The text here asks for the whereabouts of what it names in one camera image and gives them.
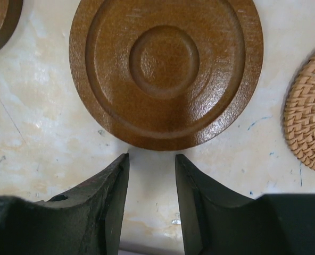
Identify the dark brown wooden coaster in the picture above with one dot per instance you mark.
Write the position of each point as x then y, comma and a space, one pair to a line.
10, 12

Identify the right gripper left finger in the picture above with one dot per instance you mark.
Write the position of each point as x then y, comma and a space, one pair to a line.
86, 219

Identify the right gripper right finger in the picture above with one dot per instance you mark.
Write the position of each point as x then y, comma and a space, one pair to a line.
218, 220

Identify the light woven rattan coaster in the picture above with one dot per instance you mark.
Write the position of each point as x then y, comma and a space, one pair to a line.
299, 115

